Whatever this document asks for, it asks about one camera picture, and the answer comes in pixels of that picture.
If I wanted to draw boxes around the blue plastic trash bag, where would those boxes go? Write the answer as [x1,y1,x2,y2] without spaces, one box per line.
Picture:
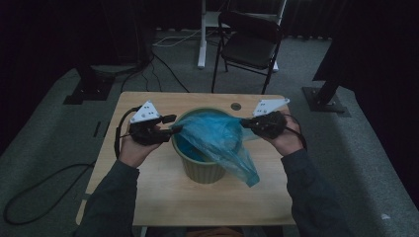
[169,112,261,188]

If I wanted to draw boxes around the green ribbed trash bin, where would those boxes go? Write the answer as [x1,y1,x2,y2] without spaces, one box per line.
[171,107,245,185]

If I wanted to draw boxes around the black stand with square base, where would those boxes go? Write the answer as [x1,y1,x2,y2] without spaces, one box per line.
[62,63,116,106]

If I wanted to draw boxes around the long black floor cable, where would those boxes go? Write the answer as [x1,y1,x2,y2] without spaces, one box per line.
[2,162,97,227]

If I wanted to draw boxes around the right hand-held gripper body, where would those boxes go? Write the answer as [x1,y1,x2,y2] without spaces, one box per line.
[251,97,292,139]

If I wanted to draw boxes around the black tape strips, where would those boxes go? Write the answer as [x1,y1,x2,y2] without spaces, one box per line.
[92,120,111,138]

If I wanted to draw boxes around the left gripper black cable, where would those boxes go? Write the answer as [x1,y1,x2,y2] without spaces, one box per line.
[113,106,142,160]

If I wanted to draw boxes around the person's right hand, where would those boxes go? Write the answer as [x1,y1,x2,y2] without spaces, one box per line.
[263,113,306,158]

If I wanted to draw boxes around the white floor cable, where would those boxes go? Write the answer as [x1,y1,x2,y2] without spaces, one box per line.
[152,29,203,47]

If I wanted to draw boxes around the black floor cables bundle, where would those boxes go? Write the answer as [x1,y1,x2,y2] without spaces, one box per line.
[120,51,191,94]

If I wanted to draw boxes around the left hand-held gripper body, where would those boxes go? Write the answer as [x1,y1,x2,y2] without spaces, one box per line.
[127,100,173,147]

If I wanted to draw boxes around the person's left hand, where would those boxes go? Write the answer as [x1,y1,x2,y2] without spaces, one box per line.
[118,135,163,169]

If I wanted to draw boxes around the black folding chair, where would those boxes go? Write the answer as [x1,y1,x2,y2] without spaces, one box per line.
[210,11,285,96]

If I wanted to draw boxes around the white desk frame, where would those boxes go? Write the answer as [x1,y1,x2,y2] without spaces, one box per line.
[197,0,289,73]

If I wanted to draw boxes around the black slanted stand with base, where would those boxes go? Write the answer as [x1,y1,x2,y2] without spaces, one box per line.
[302,33,352,119]

